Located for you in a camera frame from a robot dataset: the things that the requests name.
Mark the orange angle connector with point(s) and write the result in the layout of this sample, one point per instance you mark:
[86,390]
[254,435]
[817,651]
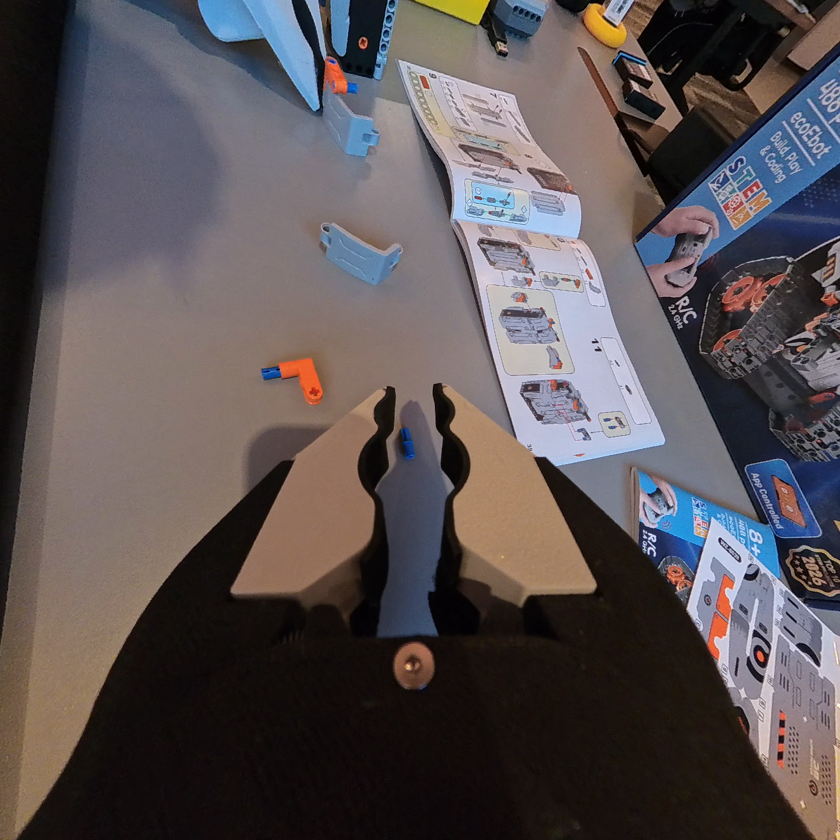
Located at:
[305,374]
[334,77]

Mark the black grey toy robot chassis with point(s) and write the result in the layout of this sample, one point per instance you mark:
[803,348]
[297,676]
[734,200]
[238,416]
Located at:
[364,46]

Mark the black cube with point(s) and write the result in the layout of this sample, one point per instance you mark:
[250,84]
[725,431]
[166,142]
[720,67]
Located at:
[695,151]

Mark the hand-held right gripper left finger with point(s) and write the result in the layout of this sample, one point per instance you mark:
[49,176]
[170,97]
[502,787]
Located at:
[315,531]

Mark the black round object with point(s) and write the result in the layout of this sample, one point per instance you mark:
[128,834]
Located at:
[571,5]

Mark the blue robot kit box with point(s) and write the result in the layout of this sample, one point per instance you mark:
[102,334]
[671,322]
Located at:
[722,394]

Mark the yellow storage bin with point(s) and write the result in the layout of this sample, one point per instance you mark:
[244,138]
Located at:
[459,8]

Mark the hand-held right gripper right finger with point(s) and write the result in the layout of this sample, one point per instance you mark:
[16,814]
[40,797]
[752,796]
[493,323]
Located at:
[518,531]

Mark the grey desk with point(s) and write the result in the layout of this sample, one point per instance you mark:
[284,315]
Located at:
[164,262]

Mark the small black device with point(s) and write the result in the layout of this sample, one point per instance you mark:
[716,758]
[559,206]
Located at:
[643,98]
[636,72]

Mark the open instruction booklet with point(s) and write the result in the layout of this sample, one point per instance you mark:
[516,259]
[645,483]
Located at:
[590,394]

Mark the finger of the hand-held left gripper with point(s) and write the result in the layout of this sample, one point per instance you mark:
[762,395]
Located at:
[295,46]

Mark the robot sticker sheet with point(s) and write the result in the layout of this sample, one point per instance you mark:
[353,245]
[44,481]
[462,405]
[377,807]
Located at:
[787,689]

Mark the beige cardboard box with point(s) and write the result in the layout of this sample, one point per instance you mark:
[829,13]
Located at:
[781,92]

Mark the grey curved panel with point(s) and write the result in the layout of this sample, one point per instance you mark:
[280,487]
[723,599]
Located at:
[348,124]
[358,256]

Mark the grey motor block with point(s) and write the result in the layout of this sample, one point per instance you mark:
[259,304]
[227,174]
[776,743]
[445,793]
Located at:
[522,16]

